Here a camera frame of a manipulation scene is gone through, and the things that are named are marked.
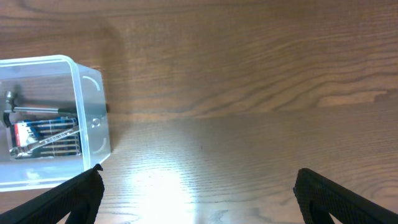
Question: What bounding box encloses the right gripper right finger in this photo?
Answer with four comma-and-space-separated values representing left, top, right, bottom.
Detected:
293, 168, 397, 224

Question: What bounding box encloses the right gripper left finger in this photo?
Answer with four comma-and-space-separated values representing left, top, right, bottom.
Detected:
1, 164, 104, 224

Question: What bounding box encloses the silver combination wrench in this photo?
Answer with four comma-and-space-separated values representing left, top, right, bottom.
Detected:
9, 126, 80, 159

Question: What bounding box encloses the clear plastic container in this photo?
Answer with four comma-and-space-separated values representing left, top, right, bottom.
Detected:
1, 55, 111, 192

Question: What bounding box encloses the precision screwdriver set case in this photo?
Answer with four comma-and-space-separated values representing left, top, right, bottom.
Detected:
10, 118, 81, 159

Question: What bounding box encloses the small claw hammer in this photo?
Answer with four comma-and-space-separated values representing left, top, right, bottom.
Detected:
1, 91, 109, 129

